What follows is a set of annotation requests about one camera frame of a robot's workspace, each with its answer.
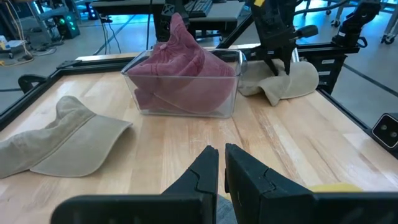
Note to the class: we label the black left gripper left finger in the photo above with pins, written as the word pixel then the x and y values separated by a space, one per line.
pixel 186 208

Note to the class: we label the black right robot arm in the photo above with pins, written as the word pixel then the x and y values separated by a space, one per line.
pixel 164 25

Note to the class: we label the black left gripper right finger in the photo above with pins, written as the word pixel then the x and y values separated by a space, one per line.
pixel 264 205

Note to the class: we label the black diagonal frame brace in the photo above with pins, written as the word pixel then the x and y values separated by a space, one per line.
pixel 236 31

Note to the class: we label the black mount box with labels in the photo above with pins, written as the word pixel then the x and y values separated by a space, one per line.
pixel 337 77

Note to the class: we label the grey desk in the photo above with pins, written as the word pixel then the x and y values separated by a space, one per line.
pixel 217 12

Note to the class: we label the black keyboard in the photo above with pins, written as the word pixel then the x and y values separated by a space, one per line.
pixel 199 7

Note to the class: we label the clear plastic container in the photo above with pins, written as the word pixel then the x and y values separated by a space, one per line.
pixel 231 109

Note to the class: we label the black depth camera box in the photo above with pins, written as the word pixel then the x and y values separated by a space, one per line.
pixel 387 130

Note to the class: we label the maroon cap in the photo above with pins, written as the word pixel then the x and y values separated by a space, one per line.
pixel 192 99
pixel 183 59

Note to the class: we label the black table border frame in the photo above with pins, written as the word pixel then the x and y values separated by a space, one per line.
pixel 31 99

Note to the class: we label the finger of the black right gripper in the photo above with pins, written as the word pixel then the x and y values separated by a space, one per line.
pixel 271 65
pixel 287 62

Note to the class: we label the yellow plastic container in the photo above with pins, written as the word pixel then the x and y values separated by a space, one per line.
pixel 335 187

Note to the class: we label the grey cloth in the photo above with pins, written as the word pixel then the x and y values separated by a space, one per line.
pixel 226 211

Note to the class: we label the black computer with green lights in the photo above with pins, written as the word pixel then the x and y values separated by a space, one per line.
pixel 66 25

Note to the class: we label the silver aluminium bar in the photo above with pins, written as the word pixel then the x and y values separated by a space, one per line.
pixel 294 55

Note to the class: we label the beige cap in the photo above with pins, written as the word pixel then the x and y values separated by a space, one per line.
pixel 298 81
pixel 77 146

